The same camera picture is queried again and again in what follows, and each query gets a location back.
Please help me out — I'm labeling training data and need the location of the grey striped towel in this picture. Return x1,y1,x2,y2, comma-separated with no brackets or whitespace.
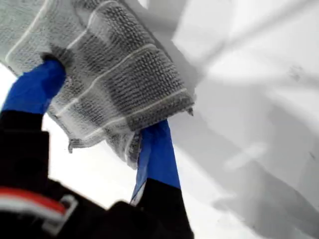
0,0,195,170

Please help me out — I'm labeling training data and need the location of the red white servo wire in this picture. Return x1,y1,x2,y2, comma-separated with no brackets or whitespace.
0,186,78,236

